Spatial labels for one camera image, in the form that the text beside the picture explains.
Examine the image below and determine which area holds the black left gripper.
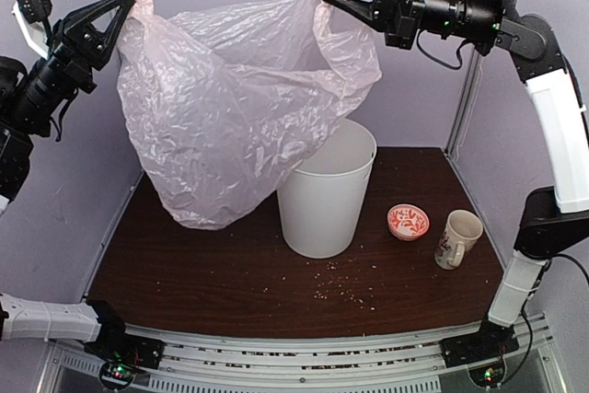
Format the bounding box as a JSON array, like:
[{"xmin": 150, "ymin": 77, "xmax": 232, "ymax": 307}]
[{"xmin": 6, "ymin": 0, "xmax": 137, "ymax": 132}]

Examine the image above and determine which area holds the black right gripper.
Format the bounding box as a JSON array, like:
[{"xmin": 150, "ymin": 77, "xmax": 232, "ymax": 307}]
[{"xmin": 321, "ymin": 0, "xmax": 504, "ymax": 47}]

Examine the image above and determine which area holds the translucent pink plastic bag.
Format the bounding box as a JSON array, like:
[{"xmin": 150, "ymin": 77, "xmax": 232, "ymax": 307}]
[{"xmin": 117, "ymin": 0, "xmax": 382, "ymax": 230}]

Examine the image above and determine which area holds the white plastic trash bin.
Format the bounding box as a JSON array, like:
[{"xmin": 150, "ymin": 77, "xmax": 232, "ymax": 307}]
[{"xmin": 277, "ymin": 119, "xmax": 377, "ymax": 260}]

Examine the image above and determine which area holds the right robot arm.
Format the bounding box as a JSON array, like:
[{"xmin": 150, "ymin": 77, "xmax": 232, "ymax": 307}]
[{"xmin": 323, "ymin": 0, "xmax": 588, "ymax": 366}]

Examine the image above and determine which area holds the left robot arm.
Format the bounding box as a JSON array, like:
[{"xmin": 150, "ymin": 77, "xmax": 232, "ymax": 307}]
[{"xmin": 1, "ymin": 0, "xmax": 135, "ymax": 360}]

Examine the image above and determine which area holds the red patterned ceramic bowl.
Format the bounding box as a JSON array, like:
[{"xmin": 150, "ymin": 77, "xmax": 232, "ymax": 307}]
[{"xmin": 387, "ymin": 203, "xmax": 430, "ymax": 241}]

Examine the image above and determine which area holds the cream patterned ceramic mug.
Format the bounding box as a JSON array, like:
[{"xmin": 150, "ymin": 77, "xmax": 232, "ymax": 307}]
[{"xmin": 434, "ymin": 210, "xmax": 484, "ymax": 271}]

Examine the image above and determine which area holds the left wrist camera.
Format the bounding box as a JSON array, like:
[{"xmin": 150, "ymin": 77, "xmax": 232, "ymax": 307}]
[{"xmin": 12, "ymin": 0, "xmax": 52, "ymax": 59}]

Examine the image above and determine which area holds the right aluminium frame post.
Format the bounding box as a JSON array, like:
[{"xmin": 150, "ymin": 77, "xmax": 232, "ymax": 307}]
[{"xmin": 445, "ymin": 48, "xmax": 482, "ymax": 161}]

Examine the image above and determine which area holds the front aluminium rail base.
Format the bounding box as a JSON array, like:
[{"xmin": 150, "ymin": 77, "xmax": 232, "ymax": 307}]
[{"xmin": 33, "ymin": 315, "xmax": 573, "ymax": 392}]

